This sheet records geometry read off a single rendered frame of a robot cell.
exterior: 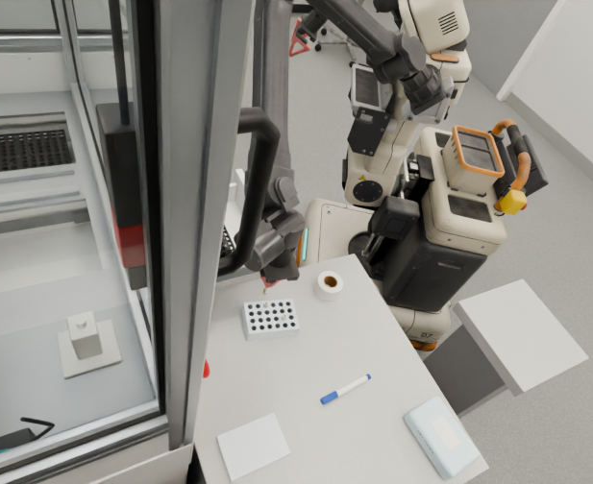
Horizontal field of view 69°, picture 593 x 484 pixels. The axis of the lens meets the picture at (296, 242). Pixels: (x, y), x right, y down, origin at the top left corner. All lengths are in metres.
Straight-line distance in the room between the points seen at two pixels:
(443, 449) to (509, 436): 1.16
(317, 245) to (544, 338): 0.95
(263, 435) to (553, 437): 1.61
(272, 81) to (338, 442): 0.74
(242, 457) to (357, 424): 0.26
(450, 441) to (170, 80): 0.97
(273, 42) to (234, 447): 0.76
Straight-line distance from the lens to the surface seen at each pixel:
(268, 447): 0.97
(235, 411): 0.99
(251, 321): 1.05
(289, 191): 0.71
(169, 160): 0.24
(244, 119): 0.28
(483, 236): 1.53
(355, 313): 1.16
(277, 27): 0.83
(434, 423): 1.07
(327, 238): 1.94
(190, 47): 0.21
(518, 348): 1.36
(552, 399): 2.44
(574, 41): 4.11
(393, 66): 1.11
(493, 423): 2.19
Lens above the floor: 1.70
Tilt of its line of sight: 49 degrees down
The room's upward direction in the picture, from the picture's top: 19 degrees clockwise
